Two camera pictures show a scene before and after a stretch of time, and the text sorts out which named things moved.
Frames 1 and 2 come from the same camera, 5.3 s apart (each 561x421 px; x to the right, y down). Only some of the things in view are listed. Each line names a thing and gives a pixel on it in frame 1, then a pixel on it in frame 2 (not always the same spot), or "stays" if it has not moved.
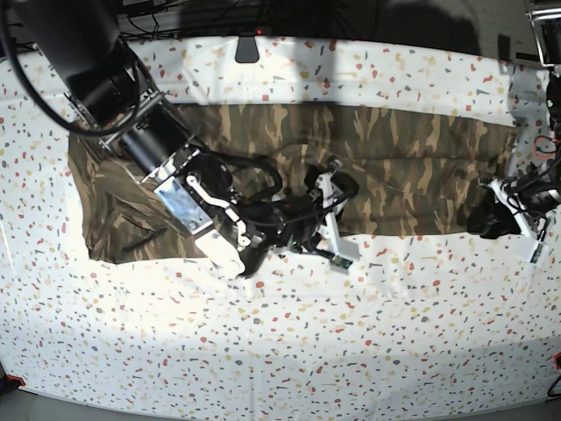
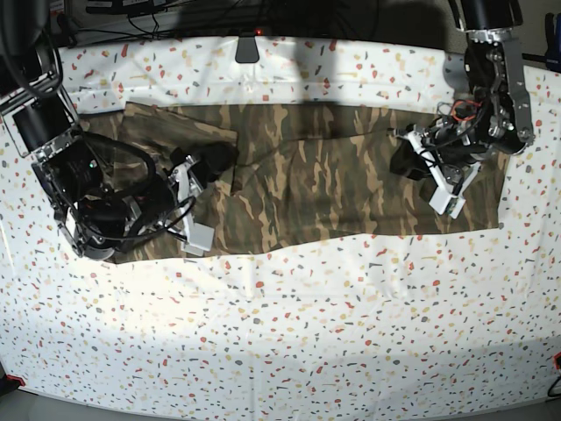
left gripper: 315,226 to 208,161
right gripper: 493,220 to 451,175
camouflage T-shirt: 411,172 stays
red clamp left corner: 21,381 stays
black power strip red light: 222,32 stays
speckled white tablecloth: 422,323 stays
